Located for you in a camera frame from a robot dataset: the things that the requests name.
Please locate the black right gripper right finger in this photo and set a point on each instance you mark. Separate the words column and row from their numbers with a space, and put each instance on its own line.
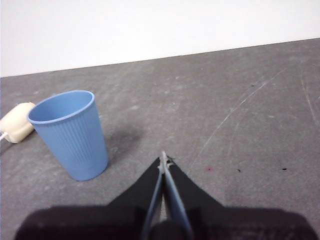
column 225, row 222

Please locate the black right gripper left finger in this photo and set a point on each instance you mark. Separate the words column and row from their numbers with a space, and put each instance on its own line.
column 120, row 220

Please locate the blue ribbed plastic cup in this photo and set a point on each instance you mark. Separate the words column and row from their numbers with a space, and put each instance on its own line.
column 72, row 140

